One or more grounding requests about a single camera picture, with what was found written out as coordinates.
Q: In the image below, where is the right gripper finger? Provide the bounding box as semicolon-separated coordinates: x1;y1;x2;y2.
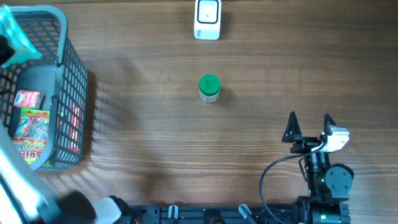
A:
324;113;336;136
282;111;302;143

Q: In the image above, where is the light blue tissue pack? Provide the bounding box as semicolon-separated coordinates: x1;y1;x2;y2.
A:
1;4;42;68

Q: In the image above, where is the small red candy box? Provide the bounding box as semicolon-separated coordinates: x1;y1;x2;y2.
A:
13;90;44;109

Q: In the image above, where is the green Haribo gummy bag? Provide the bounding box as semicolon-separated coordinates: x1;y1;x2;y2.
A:
13;108;50;164

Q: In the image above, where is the green lid jar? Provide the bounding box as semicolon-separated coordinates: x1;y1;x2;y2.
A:
199;74;221;103

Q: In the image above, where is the red stick sachet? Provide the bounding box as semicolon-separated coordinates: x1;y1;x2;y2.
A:
69;104;81;153

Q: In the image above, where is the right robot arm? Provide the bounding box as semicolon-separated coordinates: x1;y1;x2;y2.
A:
282;112;354;224

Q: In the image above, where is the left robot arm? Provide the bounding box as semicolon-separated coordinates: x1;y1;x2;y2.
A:
1;125;141;223

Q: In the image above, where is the white barcode scanner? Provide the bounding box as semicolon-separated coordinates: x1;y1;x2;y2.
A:
193;0;222;40

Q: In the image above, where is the grey plastic shopping basket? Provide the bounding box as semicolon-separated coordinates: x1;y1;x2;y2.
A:
1;5;88;171

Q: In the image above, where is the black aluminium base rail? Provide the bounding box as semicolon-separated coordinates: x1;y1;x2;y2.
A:
124;203;351;224

